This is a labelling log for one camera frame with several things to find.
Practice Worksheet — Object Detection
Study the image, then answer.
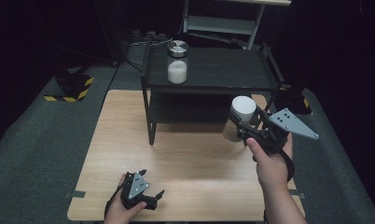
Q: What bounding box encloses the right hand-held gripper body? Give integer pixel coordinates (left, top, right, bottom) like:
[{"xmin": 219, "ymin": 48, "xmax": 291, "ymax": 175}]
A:
[{"xmin": 236, "ymin": 107, "xmax": 320, "ymax": 156}]

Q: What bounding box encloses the grey tape strip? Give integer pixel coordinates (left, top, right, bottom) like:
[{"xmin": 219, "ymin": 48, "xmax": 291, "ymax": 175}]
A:
[
  {"xmin": 63, "ymin": 189, "xmax": 87, "ymax": 200},
  {"xmin": 289, "ymin": 191, "xmax": 307, "ymax": 201}
]

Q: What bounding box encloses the power strip with cables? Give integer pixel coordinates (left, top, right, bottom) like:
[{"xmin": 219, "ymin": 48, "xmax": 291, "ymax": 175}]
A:
[{"xmin": 128, "ymin": 28, "xmax": 174, "ymax": 49}]

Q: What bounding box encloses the grey felt mat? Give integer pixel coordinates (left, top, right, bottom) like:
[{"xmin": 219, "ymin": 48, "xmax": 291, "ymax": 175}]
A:
[{"xmin": 0, "ymin": 43, "xmax": 375, "ymax": 224}]

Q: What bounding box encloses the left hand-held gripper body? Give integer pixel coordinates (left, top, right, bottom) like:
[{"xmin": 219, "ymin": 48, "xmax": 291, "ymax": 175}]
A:
[{"xmin": 119, "ymin": 170, "xmax": 159, "ymax": 211}]

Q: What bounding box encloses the white metal stand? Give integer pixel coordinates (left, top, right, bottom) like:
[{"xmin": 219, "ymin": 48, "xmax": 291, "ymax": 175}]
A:
[{"xmin": 182, "ymin": 0, "xmax": 292, "ymax": 50}]

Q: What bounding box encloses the black metal shelf rack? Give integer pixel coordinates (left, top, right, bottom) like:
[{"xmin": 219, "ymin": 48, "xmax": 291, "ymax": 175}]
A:
[{"xmin": 140, "ymin": 31, "xmax": 286, "ymax": 147}]

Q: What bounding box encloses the person's right hand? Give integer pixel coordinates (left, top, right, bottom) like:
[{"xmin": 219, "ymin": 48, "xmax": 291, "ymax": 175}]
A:
[{"xmin": 245, "ymin": 133, "xmax": 295, "ymax": 193}]

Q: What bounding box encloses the person's left hand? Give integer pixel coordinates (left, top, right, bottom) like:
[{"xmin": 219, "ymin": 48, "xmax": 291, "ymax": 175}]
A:
[{"xmin": 103, "ymin": 173, "xmax": 148, "ymax": 224}]

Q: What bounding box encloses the black wrist strap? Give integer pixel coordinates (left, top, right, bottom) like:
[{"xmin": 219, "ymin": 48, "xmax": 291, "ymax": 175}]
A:
[
  {"xmin": 278, "ymin": 148, "xmax": 297, "ymax": 184},
  {"xmin": 104, "ymin": 181, "xmax": 129, "ymax": 218}
]

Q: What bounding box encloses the glass jar of brown powder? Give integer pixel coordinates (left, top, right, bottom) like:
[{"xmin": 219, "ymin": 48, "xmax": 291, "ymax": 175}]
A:
[{"xmin": 222, "ymin": 95, "xmax": 257, "ymax": 143}]

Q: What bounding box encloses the yellow black striped block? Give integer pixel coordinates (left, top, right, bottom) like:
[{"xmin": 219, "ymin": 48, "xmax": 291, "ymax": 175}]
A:
[
  {"xmin": 43, "ymin": 68, "xmax": 95, "ymax": 104},
  {"xmin": 274, "ymin": 83, "xmax": 314, "ymax": 117}
]

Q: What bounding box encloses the glass jar of white granules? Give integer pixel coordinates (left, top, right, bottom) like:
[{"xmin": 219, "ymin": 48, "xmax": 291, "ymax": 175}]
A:
[{"xmin": 166, "ymin": 39, "xmax": 189, "ymax": 85}]

